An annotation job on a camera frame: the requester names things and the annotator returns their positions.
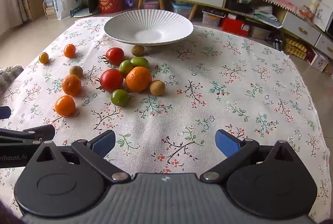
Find white paper shopping bag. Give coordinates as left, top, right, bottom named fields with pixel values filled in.
left=51, top=0, right=87, bottom=20

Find red box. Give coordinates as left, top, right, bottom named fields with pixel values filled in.
left=221, top=17, right=251, bottom=37

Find blue-lid clear storage box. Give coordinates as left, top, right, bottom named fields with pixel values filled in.
left=172, top=2, right=193, bottom=19

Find small clear storage box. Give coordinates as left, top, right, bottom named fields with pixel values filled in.
left=143, top=0, right=160, bottom=10

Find green tomato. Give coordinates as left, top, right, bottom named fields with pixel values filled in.
left=130, top=57, right=149, bottom=70
left=111, top=89, right=132, bottom=107
left=119, top=60, right=135, bottom=76

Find red tomato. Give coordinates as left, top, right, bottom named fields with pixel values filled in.
left=97, top=69, right=124, bottom=93
left=102, top=47, right=125, bottom=66

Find dark-lid clear storage box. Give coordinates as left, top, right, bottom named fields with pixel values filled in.
left=202, top=8, right=225, bottom=27

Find orange tomato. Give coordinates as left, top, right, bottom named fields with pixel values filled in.
left=55, top=95, right=76, bottom=116
left=64, top=44, right=76, bottom=58

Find brown kiwi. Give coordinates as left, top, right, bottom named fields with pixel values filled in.
left=131, top=45, right=145, bottom=57

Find floral tablecloth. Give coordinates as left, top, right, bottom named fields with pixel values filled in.
left=0, top=16, right=329, bottom=217

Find brown longan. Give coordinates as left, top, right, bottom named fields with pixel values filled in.
left=69, top=65, right=84, bottom=78

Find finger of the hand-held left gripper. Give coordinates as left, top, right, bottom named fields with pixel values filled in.
left=0, top=106, right=11, bottom=120
left=0, top=125, right=56, bottom=146

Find small mandarin orange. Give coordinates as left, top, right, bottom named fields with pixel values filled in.
left=62, top=74, right=82, bottom=97

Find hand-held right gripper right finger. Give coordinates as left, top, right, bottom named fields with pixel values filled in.
left=199, top=129, right=299, bottom=184

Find grey quilted blanket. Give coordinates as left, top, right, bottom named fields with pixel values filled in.
left=0, top=64, right=24, bottom=90

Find yellow egg carton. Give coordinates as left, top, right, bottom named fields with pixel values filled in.
left=285, top=38, right=309, bottom=60

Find white cardboard box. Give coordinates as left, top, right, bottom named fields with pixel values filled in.
left=309, top=50, right=329, bottom=72

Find white ribbed plate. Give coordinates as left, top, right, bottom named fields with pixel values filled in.
left=104, top=9, right=194, bottom=47

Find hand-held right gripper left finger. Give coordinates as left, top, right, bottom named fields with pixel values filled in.
left=34, top=130, right=131, bottom=183

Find low cabinet with drawers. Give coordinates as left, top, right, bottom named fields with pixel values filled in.
left=225, top=0, right=333, bottom=58

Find large mandarin orange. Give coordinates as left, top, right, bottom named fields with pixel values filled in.
left=125, top=66, right=153, bottom=93

